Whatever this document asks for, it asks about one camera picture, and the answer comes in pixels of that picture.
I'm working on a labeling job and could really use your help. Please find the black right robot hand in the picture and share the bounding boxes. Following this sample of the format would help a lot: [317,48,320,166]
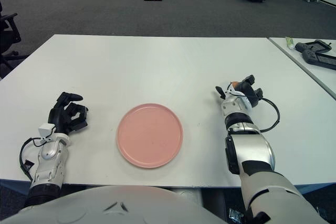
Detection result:
[215,74,264,108]

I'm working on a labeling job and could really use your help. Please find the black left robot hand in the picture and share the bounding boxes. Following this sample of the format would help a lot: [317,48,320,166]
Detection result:
[47,92,89,137]

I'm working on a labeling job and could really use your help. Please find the pink round plate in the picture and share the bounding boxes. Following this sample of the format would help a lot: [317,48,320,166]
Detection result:
[117,103,184,169]

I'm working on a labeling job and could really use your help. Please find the black handheld controller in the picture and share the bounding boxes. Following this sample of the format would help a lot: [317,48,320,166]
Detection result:
[294,39,333,53]

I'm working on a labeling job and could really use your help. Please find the grey handheld controller with screen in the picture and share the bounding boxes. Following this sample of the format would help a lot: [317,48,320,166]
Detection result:
[301,49,336,70]

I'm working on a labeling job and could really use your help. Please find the black office chair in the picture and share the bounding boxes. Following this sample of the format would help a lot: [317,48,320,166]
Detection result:
[0,1,28,78]

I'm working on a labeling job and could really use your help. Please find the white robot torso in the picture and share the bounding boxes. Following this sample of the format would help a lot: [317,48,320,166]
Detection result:
[0,185,232,224]

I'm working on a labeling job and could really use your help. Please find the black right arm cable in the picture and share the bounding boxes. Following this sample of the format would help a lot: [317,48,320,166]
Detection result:
[258,97,280,133]

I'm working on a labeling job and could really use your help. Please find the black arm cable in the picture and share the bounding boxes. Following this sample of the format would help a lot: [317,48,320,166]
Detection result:
[258,97,280,133]
[19,137,44,180]

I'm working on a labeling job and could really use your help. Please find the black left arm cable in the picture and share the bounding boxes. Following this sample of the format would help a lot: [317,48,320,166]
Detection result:
[19,137,44,180]

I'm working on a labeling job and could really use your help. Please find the blue-grey table frame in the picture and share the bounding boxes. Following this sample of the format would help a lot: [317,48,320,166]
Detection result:
[293,182,336,196]

